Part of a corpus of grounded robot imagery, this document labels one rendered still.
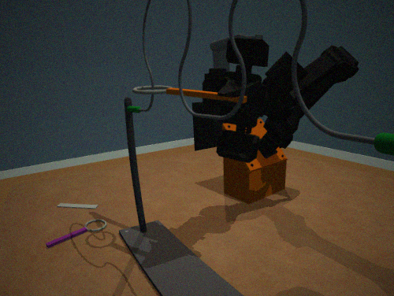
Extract purple handle with grey loop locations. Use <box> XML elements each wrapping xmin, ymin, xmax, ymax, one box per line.
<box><xmin>46</xmin><ymin>219</ymin><xmax>107</xmax><ymax>248</ymax></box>

